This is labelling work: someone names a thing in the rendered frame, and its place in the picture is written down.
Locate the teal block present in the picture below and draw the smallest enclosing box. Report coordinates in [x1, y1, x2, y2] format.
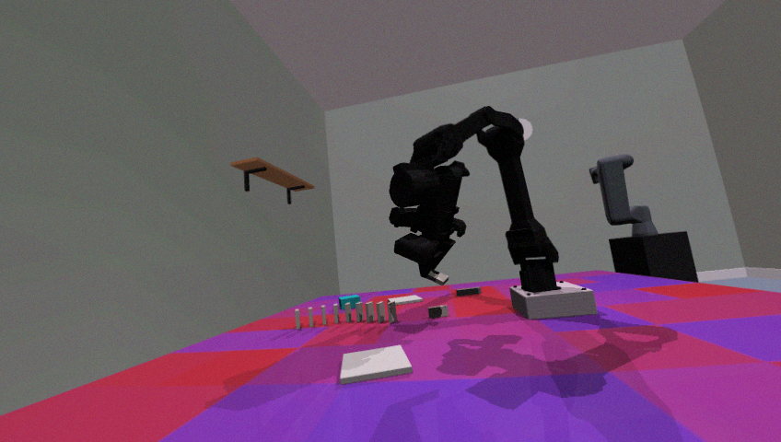
[339, 295, 360, 310]

